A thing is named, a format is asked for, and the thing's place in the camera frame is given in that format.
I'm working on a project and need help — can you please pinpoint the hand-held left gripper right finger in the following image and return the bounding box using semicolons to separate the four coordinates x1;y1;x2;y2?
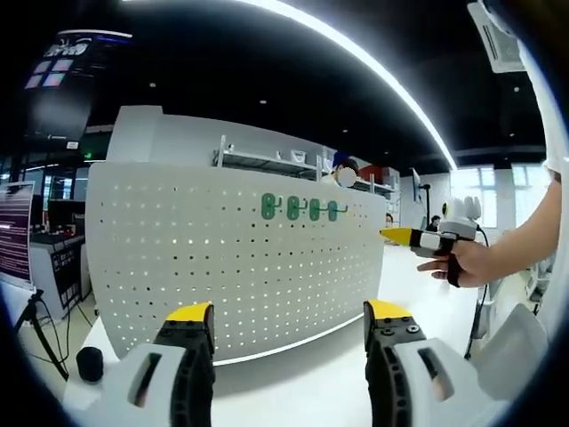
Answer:
363;299;491;427

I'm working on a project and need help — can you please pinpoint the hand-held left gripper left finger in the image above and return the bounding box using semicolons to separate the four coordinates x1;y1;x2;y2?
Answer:
100;302;217;427

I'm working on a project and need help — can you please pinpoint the white perforated mounting plate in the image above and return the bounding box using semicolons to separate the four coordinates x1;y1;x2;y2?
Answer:
85;160;388;367

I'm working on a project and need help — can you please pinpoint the person's right hand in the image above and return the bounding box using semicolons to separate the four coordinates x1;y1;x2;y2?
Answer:
416;239;495;289

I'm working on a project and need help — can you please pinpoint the monitor on black stand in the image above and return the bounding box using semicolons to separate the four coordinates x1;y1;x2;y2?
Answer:
411;167;433;230

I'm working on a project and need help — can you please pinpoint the window with blinds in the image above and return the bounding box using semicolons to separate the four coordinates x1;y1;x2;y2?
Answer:
451;165;546;229

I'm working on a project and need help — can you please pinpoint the black cylindrical object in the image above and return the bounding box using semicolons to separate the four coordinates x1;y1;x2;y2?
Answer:
76;347;105;383

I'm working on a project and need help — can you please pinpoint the white mesh office chair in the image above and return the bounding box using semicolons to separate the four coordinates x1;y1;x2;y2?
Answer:
470;302;553;402

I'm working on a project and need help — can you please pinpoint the person's white shirt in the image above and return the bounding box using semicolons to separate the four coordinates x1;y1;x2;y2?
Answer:
515;26;569;190

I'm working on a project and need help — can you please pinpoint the black tripod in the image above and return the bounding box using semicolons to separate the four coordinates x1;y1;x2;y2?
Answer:
15;288;70;382

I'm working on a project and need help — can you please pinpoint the black-front counter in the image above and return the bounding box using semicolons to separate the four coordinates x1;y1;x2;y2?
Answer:
29;233;93;319

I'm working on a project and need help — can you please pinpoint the ceiling air conditioner unit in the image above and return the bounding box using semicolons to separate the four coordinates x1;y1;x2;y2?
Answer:
466;0;526;75

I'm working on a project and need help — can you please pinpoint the long ceiling light strip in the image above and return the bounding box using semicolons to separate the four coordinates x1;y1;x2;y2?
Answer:
124;0;460;171

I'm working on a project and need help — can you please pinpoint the large dark wall screen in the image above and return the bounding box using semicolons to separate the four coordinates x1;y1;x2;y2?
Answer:
24;29;134;141

